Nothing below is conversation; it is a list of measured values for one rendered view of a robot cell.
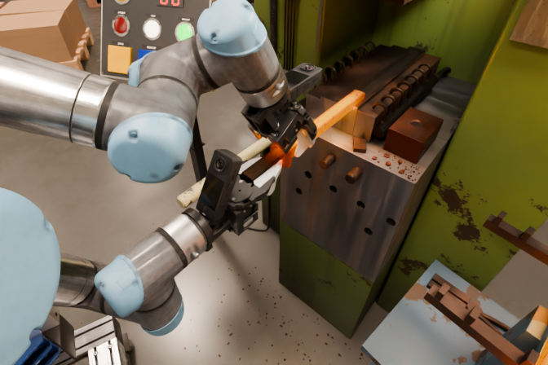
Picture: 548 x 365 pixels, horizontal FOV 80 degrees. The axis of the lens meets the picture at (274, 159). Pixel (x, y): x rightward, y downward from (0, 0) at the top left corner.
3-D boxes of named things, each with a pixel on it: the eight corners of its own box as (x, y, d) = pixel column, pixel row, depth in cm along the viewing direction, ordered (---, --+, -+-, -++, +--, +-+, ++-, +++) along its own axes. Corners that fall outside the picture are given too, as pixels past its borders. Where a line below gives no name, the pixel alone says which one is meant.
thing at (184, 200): (187, 213, 106) (183, 202, 103) (176, 204, 109) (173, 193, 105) (275, 147, 131) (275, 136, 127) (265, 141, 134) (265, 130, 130)
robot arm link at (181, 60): (107, 93, 39) (187, 59, 37) (131, 52, 47) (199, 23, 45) (147, 140, 44) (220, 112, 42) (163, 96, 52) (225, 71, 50)
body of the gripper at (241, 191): (233, 197, 66) (185, 235, 59) (230, 166, 60) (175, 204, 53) (262, 217, 62) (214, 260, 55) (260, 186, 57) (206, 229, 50)
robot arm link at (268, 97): (252, 46, 51) (293, 62, 47) (262, 66, 55) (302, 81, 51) (223, 84, 50) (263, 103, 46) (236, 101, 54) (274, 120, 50)
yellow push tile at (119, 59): (129, 75, 95) (130, 47, 94) (107, 71, 97) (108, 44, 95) (133, 75, 97) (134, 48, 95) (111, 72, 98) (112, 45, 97)
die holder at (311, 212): (373, 283, 101) (415, 184, 71) (279, 218, 120) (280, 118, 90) (440, 183, 133) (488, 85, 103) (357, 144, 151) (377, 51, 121)
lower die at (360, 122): (369, 143, 82) (376, 115, 76) (304, 113, 91) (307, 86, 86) (433, 80, 105) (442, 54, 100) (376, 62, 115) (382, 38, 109)
